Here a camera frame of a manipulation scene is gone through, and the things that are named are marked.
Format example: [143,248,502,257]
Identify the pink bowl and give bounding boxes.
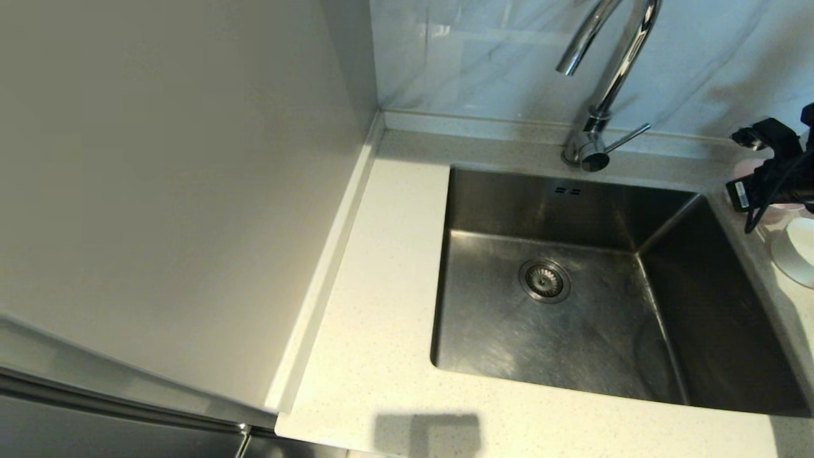
[735,158,805,225]

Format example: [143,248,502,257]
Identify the white bowl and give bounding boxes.
[769,218,814,290]

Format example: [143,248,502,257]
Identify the chrome gooseneck faucet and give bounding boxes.
[555,0,662,172]

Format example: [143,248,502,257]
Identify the stainless steel sink basin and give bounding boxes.
[431,165,812,419]

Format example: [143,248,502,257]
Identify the round metal drain strainer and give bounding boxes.
[518,258,572,304]

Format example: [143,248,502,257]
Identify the grey base cabinet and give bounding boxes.
[245,427,350,458]

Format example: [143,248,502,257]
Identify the tall cabinet unit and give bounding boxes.
[0,0,385,458]

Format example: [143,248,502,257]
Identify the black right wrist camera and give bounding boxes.
[726,178,761,212]

